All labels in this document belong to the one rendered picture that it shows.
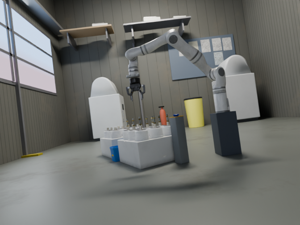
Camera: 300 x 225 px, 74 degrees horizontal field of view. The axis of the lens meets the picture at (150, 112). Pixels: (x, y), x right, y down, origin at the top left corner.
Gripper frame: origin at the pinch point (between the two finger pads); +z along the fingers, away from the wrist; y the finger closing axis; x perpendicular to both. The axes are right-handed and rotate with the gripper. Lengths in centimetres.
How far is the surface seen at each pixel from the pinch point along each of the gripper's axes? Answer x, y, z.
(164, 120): -287, -15, 25
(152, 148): 4.9, -6.5, 35.6
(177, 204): 66, -19, 48
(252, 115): -264, -186, 36
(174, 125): 6.6, -23.4, 22.0
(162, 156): -0.1, -12.8, 43.1
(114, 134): -41, 30, 26
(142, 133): 4.5, -1.0, 24.9
